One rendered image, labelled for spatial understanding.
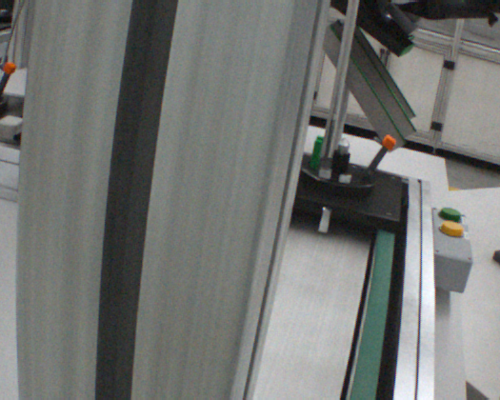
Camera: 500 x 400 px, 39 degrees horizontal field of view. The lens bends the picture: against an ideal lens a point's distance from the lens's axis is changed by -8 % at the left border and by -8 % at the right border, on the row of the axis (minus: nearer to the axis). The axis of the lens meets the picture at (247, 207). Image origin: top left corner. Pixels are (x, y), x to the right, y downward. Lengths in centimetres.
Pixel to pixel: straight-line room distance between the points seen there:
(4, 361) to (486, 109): 473
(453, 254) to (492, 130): 425
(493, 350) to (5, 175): 89
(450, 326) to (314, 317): 27
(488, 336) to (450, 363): 13
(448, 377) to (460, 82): 438
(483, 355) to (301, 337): 32
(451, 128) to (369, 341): 453
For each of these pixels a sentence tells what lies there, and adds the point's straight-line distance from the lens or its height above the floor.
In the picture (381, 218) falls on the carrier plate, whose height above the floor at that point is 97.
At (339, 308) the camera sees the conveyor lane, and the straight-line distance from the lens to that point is 102.
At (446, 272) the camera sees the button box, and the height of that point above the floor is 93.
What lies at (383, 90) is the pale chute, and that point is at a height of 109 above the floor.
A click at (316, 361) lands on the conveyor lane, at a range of 89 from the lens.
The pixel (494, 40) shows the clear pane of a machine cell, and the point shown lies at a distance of 528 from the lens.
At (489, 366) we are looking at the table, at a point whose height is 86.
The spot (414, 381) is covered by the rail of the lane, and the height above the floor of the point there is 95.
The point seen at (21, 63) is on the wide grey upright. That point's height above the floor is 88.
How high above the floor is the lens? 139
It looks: 22 degrees down
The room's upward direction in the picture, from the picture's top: 10 degrees clockwise
